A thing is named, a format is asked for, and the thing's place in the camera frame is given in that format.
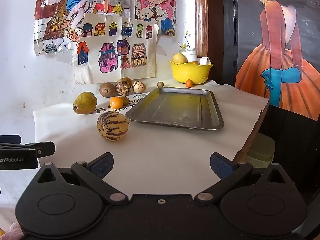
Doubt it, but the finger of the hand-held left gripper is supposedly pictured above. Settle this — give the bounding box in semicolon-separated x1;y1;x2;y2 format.
0;141;56;158
0;134;22;144

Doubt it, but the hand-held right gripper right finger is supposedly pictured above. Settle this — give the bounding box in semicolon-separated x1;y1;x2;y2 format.
195;152;297;204

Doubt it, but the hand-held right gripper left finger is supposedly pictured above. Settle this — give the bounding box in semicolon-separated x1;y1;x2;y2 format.
31;152;126;204

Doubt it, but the yellow-red mango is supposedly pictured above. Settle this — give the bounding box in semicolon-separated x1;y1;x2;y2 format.
73;92;97;115

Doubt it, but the small orange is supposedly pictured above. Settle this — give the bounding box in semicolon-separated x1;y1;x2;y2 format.
109;97;124;109

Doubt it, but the metal baking tray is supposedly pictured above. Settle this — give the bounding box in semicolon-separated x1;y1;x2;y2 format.
125;87;225;130

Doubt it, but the brown kiwi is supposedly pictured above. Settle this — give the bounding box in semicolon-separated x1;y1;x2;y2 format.
99;82;117;98

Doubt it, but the small striped melon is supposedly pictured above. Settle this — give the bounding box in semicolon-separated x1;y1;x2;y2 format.
115;80;131;96
117;77;133;88
132;80;146;93

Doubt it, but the large striped melon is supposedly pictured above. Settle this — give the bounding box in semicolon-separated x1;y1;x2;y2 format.
97;112;129;141

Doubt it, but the green plastic container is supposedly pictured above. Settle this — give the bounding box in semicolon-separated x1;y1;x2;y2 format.
244;132;275;168

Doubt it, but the white printed table sheet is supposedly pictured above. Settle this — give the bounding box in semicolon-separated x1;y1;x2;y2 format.
33;80;270;205

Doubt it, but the pink cloth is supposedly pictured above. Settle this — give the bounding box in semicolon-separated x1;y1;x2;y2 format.
0;221;25;240

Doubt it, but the yellow scalloped bowl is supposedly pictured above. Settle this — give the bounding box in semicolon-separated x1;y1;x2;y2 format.
168;59;214;85

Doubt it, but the houses drawing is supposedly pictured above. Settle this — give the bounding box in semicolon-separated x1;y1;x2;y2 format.
72;13;159;85

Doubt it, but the yellow round fruit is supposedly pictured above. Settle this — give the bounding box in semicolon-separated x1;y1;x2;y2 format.
172;53;188;64

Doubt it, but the white jar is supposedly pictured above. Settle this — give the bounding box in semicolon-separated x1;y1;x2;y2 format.
179;48;198;63

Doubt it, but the black board panel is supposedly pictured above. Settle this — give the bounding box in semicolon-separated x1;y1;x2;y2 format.
221;0;240;88

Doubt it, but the yellow flower sprig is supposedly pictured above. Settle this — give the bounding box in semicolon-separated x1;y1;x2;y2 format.
177;30;192;50

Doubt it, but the blue dress figure drawing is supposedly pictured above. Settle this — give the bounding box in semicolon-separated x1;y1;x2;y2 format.
34;0;137;56

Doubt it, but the pink cartoon drawing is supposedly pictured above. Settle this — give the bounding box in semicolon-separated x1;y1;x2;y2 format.
135;0;177;37

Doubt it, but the orange dress wall poster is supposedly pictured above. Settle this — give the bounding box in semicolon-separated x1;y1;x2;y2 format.
235;0;320;120

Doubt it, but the wooden door frame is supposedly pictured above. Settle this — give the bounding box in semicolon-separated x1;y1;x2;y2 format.
194;0;223;80

